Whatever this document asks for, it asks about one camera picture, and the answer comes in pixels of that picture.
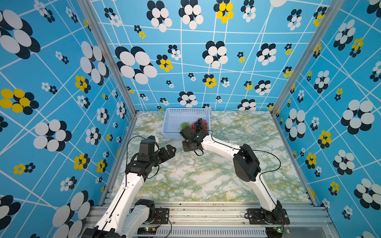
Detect white perforated plastic basket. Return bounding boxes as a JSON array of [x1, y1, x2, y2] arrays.
[[161, 108, 211, 139]]

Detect black grape bunch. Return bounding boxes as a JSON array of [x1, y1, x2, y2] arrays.
[[200, 120, 209, 131]]

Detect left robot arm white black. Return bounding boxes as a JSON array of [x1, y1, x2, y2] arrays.
[[82, 139, 176, 238]]

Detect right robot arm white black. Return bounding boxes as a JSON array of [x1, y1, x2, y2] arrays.
[[180, 127, 290, 226]]

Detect green grape bunch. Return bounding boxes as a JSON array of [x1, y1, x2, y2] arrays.
[[179, 122, 191, 131]]

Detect left green circuit board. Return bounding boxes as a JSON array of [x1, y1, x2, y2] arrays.
[[137, 227, 158, 236]]

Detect green circuit board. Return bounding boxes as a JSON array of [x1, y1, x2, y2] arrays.
[[266, 227, 283, 238], [137, 227, 158, 236]]

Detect right green circuit board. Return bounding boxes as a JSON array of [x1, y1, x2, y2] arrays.
[[266, 227, 283, 238]]

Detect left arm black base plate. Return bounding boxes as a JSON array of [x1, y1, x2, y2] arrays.
[[144, 208, 170, 225]]

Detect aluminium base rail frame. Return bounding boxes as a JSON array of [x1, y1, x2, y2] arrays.
[[80, 202, 341, 238]]

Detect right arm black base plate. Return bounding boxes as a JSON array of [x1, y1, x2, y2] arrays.
[[244, 208, 290, 225]]

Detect aluminium corner post left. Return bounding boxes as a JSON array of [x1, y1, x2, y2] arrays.
[[78, 0, 137, 118]]

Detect aluminium corner post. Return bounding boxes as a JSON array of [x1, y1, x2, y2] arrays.
[[271, 0, 345, 118], [78, 0, 137, 118]]

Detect aluminium corner post right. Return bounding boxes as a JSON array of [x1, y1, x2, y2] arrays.
[[271, 0, 345, 118]]

